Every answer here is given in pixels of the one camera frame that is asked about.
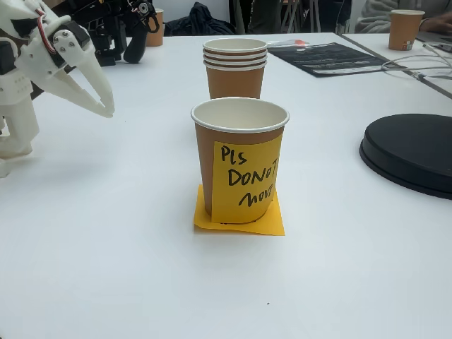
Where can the brown paper cup with note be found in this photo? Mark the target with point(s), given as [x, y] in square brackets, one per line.
[205, 169]

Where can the brown paper cup with label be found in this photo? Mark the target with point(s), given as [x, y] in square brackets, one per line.
[404, 31]

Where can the person's hand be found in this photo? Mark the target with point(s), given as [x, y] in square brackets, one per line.
[439, 23]

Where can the black jacket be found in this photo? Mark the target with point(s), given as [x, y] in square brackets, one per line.
[201, 21]

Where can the white and orange packet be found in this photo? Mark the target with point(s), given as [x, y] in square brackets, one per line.
[289, 43]

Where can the yellow handwritten sticky note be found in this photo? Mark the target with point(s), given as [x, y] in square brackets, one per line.
[272, 226]

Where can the black printed leaflet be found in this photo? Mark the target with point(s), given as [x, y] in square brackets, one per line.
[332, 58]

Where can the person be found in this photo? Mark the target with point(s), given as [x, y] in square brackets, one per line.
[374, 14]

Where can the black round disc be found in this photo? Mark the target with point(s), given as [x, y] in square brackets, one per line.
[409, 152]

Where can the grey laptop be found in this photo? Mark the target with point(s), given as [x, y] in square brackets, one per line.
[436, 37]

